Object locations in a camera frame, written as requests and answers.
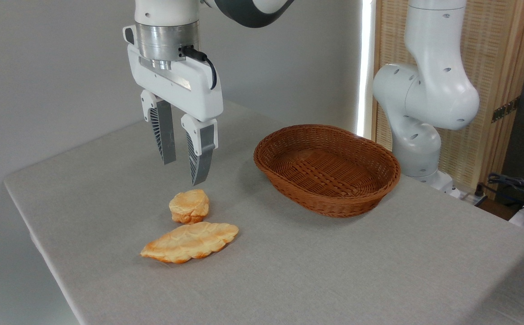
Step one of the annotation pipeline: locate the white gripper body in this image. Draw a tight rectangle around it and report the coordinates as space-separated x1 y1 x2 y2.
127 44 224 123

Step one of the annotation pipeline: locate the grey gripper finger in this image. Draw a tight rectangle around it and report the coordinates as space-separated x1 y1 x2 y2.
140 89 177 165
181 113 219 186

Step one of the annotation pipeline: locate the small round bread roll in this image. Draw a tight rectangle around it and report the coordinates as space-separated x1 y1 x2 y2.
168 189 210 225

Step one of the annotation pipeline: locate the long flat bread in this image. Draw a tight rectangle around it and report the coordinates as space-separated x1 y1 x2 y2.
140 221 240 265

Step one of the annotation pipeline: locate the brown wicker basket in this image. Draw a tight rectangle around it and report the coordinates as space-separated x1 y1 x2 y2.
253 124 402 218

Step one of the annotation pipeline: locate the grey tablecloth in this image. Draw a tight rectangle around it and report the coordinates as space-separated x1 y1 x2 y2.
4 95 524 325

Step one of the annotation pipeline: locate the dark metal screen hinge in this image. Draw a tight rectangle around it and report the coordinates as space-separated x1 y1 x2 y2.
491 96 521 123

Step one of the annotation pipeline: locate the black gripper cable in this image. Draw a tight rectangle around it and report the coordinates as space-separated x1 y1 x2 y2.
180 45 218 90

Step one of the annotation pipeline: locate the bundle of dark cables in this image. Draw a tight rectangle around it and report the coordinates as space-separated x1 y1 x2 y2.
487 173 524 206

